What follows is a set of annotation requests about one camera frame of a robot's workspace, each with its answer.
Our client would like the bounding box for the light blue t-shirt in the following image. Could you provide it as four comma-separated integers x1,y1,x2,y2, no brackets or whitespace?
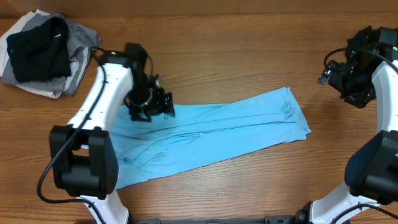
111,87,311,189

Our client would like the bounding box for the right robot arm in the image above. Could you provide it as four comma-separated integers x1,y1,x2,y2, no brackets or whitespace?
287,60,397,223

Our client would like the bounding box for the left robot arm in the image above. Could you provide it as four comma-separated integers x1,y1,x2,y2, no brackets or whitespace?
49,63,175,223

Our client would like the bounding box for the black t-shirt on right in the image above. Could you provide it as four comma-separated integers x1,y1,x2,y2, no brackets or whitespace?
345,26,379,62

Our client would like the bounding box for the folded grey garment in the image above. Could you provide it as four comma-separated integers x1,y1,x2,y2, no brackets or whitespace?
1,19,101,98

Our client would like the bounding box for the folded black garment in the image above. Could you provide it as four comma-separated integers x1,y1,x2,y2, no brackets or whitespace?
6,17,71,83

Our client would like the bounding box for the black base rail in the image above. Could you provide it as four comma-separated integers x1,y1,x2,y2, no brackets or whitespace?
127,216,294,224

